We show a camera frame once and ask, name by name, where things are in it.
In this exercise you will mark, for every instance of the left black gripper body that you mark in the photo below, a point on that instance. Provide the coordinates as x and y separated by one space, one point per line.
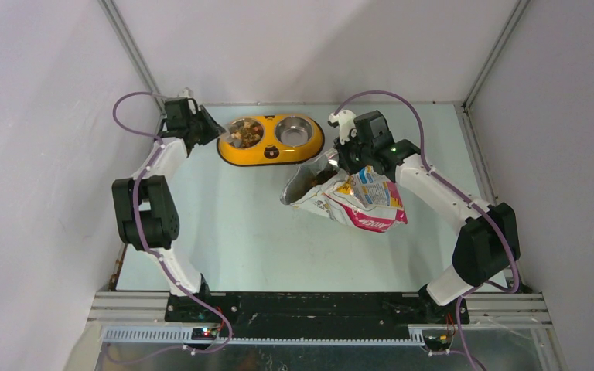
193 124

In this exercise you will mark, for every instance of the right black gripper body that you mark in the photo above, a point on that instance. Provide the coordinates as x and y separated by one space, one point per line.
356 156

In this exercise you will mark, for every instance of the pet food bag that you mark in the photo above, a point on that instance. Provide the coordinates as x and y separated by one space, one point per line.
365 200

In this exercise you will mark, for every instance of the yellow double pet bowl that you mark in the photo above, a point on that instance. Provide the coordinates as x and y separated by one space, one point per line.
288 139

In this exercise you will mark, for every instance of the clear plastic scoop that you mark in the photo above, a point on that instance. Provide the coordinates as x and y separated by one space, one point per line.
228 134

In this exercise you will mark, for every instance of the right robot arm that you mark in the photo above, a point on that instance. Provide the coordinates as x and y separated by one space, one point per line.
487 240

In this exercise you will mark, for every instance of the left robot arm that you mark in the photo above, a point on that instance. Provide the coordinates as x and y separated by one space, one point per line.
146 214

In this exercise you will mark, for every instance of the brown pet food kibble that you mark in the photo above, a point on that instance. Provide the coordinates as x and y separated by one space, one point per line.
320 178

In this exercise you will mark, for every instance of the kibble in left bowl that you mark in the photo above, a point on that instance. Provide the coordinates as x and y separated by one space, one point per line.
245 133

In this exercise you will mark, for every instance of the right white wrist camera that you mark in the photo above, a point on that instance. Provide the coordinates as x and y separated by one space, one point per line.
344 121

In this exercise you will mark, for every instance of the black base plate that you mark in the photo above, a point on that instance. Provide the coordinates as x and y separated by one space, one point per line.
345 316

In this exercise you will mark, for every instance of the aluminium frame rail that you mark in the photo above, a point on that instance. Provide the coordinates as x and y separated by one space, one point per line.
139 316

